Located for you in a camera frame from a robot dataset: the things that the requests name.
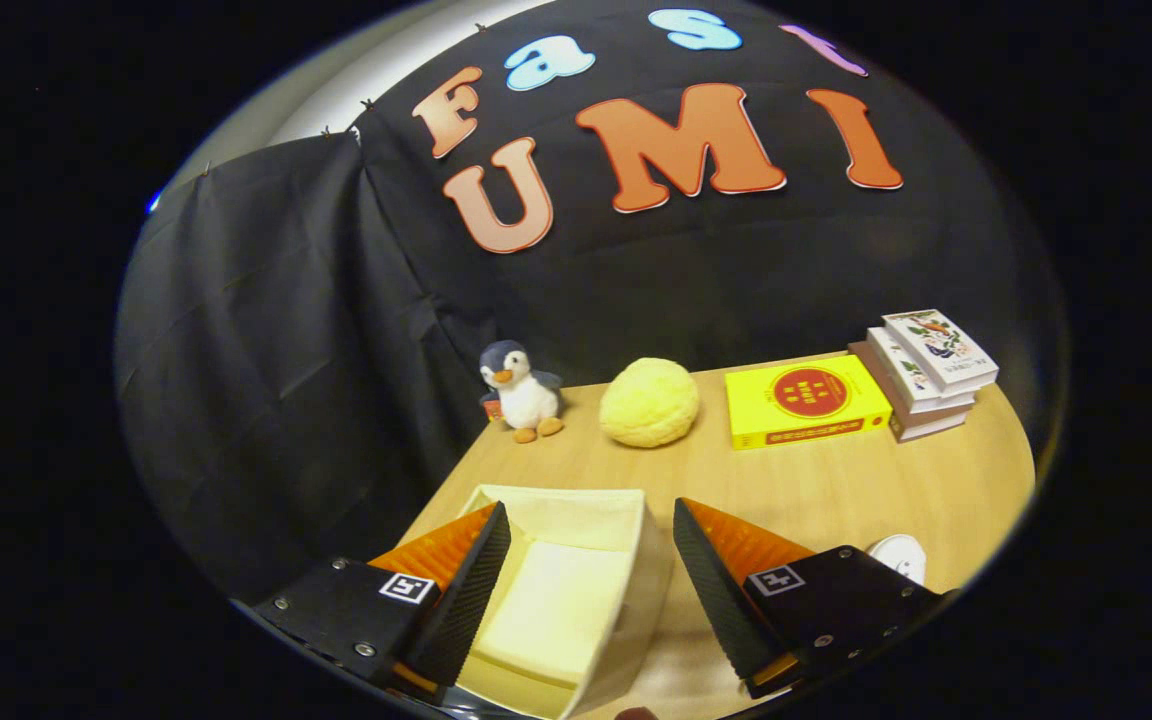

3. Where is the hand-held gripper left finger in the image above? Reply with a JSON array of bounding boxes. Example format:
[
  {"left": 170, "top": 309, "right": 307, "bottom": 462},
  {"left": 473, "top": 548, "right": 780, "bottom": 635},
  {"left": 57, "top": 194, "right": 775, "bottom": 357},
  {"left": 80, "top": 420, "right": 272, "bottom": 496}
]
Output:
[{"left": 251, "top": 500, "right": 514, "bottom": 706}]

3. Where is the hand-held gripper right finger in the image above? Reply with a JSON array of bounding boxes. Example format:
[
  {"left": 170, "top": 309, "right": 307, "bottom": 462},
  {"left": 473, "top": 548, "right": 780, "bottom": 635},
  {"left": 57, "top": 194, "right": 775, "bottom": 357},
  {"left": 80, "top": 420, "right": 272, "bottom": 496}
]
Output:
[{"left": 673, "top": 497, "right": 947, "bottom": 699}]

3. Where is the cream fabric storage box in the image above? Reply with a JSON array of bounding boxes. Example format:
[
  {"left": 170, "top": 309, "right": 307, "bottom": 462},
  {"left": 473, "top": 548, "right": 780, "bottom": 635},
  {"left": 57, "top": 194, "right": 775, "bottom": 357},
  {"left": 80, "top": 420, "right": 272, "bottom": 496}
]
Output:
[{"left": 451, "top": 484, "right": 677, "bottom": 720}]

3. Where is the white striped canvas shoe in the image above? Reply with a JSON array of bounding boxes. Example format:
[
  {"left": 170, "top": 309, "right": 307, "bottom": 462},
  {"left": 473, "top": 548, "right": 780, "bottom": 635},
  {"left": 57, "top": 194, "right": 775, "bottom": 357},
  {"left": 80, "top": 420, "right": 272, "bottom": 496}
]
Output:
[{"left": 866, "top": 534, "right": 927, "bottom": 588}]

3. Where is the yellow plush ball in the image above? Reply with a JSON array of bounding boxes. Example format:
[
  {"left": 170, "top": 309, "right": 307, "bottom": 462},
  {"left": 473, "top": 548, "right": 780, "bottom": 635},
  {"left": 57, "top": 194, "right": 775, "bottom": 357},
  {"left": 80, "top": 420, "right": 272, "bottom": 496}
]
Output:
[{"left": 599, "top": 357, "right": 701, "bottom": 449}]

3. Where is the yellow book with red circle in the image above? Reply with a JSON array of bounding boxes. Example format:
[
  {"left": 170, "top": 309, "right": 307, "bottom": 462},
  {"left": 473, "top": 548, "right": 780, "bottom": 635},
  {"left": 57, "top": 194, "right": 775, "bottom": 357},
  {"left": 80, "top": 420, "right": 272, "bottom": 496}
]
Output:
[{"left": 724, "top": 354, "right": 894, "bottom": 451}]

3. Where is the penguin plush toy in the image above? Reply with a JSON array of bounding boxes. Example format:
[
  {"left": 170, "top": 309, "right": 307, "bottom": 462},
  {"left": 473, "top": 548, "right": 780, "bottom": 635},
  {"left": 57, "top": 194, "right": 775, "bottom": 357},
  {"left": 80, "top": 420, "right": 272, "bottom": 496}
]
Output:
[{"left": 478, "top": 340, "right": 567, "bottom": 444}]

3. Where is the brown cover book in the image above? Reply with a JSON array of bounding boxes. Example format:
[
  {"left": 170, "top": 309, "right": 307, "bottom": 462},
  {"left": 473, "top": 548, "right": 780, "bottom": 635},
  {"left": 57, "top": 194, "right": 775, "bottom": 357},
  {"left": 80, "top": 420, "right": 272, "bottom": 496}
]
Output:
[{"left": 848, "top": 340, "right": 969, "bottom": 443}]

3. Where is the white illustrated cover book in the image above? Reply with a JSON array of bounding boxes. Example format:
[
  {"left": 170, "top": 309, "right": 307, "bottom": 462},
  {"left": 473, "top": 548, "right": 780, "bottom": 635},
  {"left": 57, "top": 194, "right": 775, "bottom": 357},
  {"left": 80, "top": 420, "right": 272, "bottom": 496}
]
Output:
[{"left": 881, "top": 309, "right": 1000, "bottom": 396}]

